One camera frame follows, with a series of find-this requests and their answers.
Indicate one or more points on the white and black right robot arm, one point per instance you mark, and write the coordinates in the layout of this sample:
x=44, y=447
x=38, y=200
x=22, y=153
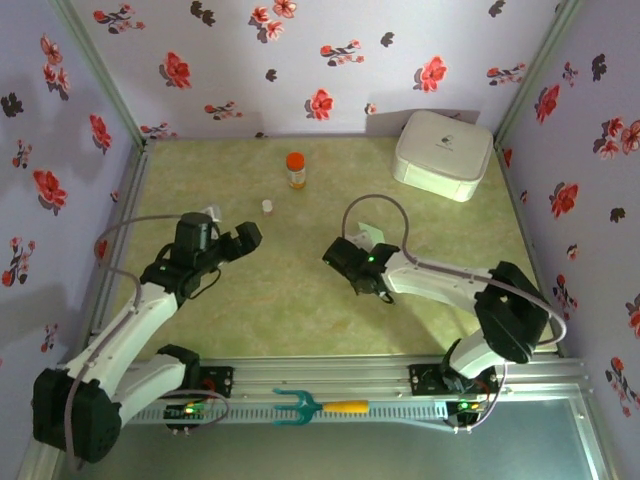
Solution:
x=435, y=285

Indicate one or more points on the small white cap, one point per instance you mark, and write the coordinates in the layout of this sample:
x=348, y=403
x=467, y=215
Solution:
x=268, y=207

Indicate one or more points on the orange-capped bottle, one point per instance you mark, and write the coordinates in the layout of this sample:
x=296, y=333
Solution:
x=295, y=162

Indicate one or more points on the white plastic box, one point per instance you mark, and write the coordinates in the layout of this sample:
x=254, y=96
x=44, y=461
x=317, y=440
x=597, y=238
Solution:
x=440, y=152

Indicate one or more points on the aluminium frame rail with slots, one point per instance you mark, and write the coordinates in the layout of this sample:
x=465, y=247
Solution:
x=325, y=375

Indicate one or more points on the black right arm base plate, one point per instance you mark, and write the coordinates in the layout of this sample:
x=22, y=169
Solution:
x=420, y=380

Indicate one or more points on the aluminium table side rail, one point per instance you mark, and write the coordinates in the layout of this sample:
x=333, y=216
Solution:
x=510, y=185
x=136, y=175

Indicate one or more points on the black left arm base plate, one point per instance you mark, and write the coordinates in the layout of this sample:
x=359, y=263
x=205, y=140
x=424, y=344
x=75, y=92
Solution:
x=227, y=372

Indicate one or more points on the aluminium frame post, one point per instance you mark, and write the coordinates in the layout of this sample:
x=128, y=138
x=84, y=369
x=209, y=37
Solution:
x=537, y=70
x=101, y=70

